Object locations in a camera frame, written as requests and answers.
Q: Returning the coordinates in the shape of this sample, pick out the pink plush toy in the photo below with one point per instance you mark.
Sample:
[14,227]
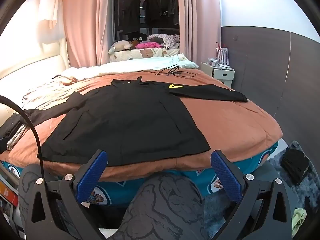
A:
[147,45]

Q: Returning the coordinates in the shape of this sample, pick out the blue printed bed sheet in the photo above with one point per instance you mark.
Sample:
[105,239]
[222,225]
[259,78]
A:
[192,177]

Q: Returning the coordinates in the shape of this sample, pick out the white duvet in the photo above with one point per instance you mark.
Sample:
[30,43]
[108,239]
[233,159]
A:
[125,67]

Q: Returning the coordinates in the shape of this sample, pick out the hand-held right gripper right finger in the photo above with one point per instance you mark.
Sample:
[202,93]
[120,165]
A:
[226,177]

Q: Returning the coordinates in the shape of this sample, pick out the grey folded garment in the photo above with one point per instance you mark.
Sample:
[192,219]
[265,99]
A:
[18,140]

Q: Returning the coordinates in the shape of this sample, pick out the orange box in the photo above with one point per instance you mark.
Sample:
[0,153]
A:
[6,192]

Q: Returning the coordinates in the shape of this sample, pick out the black plush toy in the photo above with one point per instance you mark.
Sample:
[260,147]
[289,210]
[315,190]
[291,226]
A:
[136,37]

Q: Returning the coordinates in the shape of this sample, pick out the row of hanging dark clothes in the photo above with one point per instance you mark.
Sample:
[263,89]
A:
[155,5]

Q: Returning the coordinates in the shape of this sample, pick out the large black shirt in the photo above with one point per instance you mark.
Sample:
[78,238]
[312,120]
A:
[125,120]

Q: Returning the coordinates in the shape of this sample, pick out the person's grey printed pants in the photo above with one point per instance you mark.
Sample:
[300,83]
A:
[155,205]

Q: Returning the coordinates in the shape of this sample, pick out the white hanging garment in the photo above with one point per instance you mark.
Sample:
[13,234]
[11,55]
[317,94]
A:
[50,5]

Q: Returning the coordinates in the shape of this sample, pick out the pile of dark folded clothes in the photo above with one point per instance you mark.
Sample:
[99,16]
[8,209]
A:
[295,165]

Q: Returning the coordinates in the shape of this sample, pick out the grey shaggy rug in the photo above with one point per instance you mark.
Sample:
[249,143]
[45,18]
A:
[302,192]

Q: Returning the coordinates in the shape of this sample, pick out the bear print blanket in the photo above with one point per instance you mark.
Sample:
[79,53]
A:
[145,53]

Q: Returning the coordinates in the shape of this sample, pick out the white nightstand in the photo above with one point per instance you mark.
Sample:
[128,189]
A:
[222,76]

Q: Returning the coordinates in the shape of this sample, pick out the brown blanket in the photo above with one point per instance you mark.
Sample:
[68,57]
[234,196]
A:
[225,120]

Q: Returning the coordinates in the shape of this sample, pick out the pink curtain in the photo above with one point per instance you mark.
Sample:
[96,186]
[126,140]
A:
[200,22]
[82,25]

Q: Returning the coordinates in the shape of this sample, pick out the floral cloth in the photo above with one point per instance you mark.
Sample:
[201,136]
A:
[170,40]

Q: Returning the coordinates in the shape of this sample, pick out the beige plush toy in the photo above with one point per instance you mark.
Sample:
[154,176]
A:
[121,46]

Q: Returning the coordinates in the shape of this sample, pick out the beige headboard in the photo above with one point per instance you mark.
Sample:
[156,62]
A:
[30,65]

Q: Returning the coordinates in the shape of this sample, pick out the black clothes hanger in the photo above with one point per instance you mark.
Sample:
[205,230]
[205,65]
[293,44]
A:
[175,66]

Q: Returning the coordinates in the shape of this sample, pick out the pale floral bed sheet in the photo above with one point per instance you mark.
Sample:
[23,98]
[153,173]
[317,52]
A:
[42,91]

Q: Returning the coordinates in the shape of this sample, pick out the white gift bag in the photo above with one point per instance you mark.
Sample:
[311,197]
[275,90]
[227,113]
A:
[222,56]

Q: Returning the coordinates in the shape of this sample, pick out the pale green slippers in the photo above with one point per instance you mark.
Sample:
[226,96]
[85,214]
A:
[299,217]

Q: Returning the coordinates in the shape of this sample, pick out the black folded garment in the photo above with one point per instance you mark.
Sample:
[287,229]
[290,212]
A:
[10,126]

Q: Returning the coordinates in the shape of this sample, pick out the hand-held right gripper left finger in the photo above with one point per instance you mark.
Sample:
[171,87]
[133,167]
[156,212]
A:
[92,175]

